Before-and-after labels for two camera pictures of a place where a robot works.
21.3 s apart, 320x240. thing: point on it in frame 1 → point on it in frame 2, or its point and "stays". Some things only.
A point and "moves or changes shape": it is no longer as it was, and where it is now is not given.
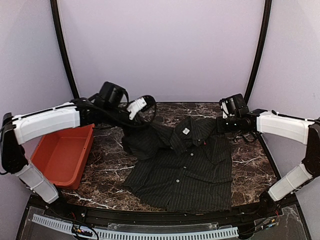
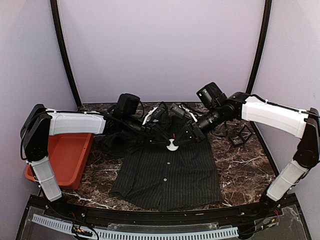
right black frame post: [266, 18] stays
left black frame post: [56, 22] stays
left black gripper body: [138, 122] → [147, 127]
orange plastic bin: [60, 158] stays
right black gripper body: [232, 125] → [199, 135]
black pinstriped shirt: [187, 166] moves or changes shape
